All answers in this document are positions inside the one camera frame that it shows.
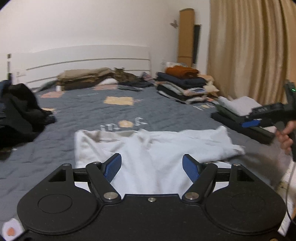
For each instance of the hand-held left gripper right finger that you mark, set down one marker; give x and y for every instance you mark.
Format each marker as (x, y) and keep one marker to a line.
(190, 169)

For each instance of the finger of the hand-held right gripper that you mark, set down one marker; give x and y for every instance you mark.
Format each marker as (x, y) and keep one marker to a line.
(251, 124)

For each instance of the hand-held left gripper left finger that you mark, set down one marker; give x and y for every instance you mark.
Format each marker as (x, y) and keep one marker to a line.
(113, 166)

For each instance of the white hoodie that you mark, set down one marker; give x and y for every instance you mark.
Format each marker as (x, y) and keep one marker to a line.
(161, 150)

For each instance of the stack of folded clothes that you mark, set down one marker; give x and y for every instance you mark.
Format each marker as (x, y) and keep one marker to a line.
(182, 83)

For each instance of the person's right hand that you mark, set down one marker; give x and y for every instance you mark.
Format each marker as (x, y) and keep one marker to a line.
(286, 136)

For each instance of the black folded garment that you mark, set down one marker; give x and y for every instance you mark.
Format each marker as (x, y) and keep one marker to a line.
(249, 132)

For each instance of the beige waffle cushion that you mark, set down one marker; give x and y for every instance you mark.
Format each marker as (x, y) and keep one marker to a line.
(210, 87)

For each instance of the grey printed quilt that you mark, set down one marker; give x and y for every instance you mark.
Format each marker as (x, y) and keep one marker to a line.
(81, 109)

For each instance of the beige curtain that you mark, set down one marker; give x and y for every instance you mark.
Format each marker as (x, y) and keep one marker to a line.
(249, 46)

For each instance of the dark flat cloth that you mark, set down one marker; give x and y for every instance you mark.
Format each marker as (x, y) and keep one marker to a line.
(134, 86)

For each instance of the white pillow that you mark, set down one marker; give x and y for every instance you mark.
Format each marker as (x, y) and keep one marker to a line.
(108, 81)

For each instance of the tabby cat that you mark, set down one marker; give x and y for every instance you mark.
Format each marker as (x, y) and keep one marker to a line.
(127, 76)

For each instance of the black panel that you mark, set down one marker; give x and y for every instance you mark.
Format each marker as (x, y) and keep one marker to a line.
(197, 44)

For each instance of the white headboard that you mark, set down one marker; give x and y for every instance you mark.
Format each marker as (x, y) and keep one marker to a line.
(81, 58)

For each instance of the white printed bed sheet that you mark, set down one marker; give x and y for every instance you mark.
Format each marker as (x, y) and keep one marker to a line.
(9, 229)

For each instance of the butterfly wall decoration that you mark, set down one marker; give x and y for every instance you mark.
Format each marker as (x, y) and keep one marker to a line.
(174, 23)

